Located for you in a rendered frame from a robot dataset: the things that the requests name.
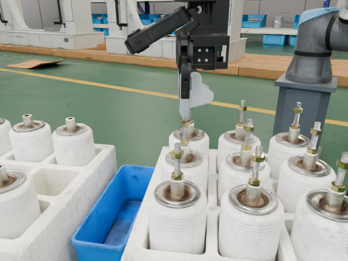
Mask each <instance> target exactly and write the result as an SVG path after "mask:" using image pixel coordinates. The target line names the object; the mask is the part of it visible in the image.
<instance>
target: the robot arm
mask: <svg viewBox="0 0 348 261"><path fill-rule="evenodd" d="M173 2H180V3H187V8H185V7H184V6H180V7H178V8H177V9H175V10H173V11H172V12H170V13H168V14H166V15H165V16H163V17H161V18H160V19H158V20H156V21H155V22H153V23H151V24H150V25H148V26H146V27H145V28H143V29H140V28H139V29H137V30H134V31H132V32H131V33H130V34H129V35H127V39H126V41H125V42H124V44H125V45H126V47H127V49H128V50H129V52H130V54H135V53H137V54H138V53H140V52H143V51H145V50H146V49H147V48H148V47H149V46H150V45H151V44H152V43H154V42H156V41H158V40H159V39H161V38H163V37H165V36H166V35H168V34H170V33H171V32H173V31H175V30H176V31H175V36H176V64H177V67H178V103H179V112H180V114H181V116H182V117H183V119H184V120H185V121H188V117H189V109H191V108H193V107H197V106H201V105H204V104H208V103H210V102H212V101H213V99H214V94H213V92H212V91H211V90H210V88H209V86H208V85H206V84H204V83H202V77H201V75H200V73H198V70H197V69H203V70H215V69H227V68H228V55H229V40H230V36H228V35H227V33H228V17H229V2H230V0H173ZM198 6H200V7H201V13H198V12H199V8H197V7H198ZM191 20H192V21H191ZM190 21H191V22H190ZM185 24H186V25H185ZM183 25H185V26H183ZM182 26H183V27H182ZM180 27H181V28H180ZM178 28H180V29H178ZM177 29H178V30H177ZM223 46H227V47H226V62H223V58H224V57H223V56H221V52H222V48H223ZM332 51H339V52H348V0H344V6H343V7H342V8H341V7H328V8H319V9H312V10H307V11H304V12H303V13H302V14H301V16H300V20H299V24H298V32H297V38H296V44H295V51H294V56H293V59H292V61H291V63H290V65H289V67H288V69H287V71H286V73H285V79H287V80H289V81H293V82H298V83H306V84H327V83H331V81H332V67H331V53H332Z"/></svg>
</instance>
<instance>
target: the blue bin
mask: <svg viewBox="0 0 348 261"><path fill-rule="evenodd" d="M154 170H155V167H148V166H137V165H123V166H121V167H120V169H119V170H118V171H117V173H116V174H115V176H114V177H113V178H112V180H111V181H110V183H109V184H108V186H107V187H106V188H105V190H104V191H103V193H102V194H101V196H100V197H99V199H98V200H97V202H96V203H95V205H94V206H93V207H92V209H91V210H90V212H89V213H88V214H87V216H86V217H85V219H84V220H83V222H82V223H81V225H80V226H79V227H78V229H77V230H76V232H75V233H74V235H73V236H72V238H71V241H72V245H73V247H74V248H75V249H76V253H77V256H78V261H121V258H122V255H123V252H124V250H125V247H126V245H127V242H128V239H129V236H130V234H131V231H132V229H133V225H134V223H135V220H136V217H137V215H138V212H139V209H140V207H141V204H142V202H143V199H144V196H145V194H146V191H147V188H148V186H149V183H150V180H151V178H152V175H153V172H154Z"/></svg>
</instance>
